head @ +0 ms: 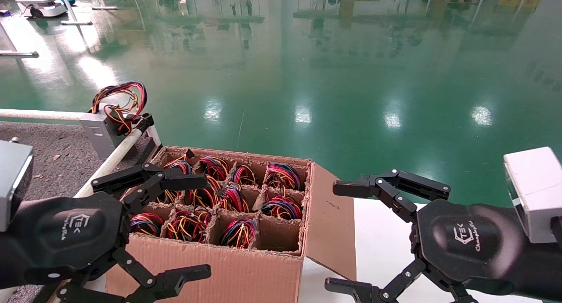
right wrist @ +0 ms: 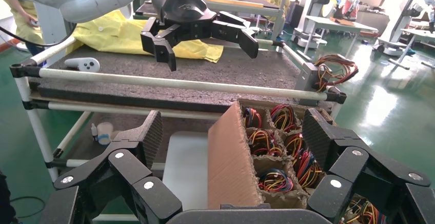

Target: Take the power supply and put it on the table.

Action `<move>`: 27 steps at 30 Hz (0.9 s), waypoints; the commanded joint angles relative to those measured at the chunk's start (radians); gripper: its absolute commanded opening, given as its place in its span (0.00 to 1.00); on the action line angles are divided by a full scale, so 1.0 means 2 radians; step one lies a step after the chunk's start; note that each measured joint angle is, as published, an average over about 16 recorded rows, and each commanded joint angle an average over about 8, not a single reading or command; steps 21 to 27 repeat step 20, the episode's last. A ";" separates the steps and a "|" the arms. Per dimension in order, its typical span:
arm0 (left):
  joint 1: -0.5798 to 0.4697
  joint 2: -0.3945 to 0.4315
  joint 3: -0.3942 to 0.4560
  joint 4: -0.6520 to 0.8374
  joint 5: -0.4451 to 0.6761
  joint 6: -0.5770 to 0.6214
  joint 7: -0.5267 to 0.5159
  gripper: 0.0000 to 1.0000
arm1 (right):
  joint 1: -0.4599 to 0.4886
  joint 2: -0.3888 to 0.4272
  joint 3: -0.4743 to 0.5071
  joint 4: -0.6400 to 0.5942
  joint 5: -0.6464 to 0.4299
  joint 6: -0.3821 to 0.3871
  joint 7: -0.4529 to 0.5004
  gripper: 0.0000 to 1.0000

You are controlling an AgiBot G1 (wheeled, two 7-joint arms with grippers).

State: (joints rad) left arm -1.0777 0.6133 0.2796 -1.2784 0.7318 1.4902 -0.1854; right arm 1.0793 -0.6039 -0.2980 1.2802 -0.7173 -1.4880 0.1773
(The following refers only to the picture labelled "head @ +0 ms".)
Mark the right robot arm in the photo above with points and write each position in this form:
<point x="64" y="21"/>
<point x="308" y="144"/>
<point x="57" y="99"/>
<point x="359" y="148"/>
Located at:
<point x="544" y="268"/>

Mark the brown cardboard divider box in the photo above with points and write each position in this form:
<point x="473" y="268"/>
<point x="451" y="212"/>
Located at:
<point x="246" y="276"/>

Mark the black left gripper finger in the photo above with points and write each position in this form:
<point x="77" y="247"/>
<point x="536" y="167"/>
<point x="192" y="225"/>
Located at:
<point x="162" y="283"/>
<point x="149" y="180"/>

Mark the thick dark grey foam mat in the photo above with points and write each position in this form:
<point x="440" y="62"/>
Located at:
<point x="57" y="162"/>

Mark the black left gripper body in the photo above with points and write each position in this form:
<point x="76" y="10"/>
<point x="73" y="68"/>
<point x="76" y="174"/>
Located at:
<point x="74" y="237"/>

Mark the metal stand foot bar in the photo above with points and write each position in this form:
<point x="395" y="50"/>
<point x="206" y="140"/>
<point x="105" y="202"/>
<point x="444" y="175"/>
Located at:
<point x="22" y="54"/>

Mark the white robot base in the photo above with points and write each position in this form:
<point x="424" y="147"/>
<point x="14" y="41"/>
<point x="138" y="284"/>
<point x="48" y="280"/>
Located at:
<point x="39" y="4"/>

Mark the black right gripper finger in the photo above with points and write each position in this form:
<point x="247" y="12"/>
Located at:
<point x="395" y="184"/>
<point x="397" y="281"/>

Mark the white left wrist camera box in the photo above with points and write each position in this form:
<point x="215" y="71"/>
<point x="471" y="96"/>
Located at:
<point x="13" y="184"/>

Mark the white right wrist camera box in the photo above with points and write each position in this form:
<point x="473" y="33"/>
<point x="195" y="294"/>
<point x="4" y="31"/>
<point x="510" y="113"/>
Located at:
<point x="535" y="184"/>

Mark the white pipe rack frame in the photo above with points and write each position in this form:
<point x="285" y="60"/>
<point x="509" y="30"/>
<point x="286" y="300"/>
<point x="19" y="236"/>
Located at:
<point x="112" y="162"/>

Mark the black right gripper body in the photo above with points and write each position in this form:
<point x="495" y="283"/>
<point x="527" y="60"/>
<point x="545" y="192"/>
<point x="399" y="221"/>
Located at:
<point x="465" y="241"/>

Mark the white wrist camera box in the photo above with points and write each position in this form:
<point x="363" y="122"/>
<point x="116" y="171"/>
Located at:
<point x="535" y="184"/>
<point x="13" y="184"/>

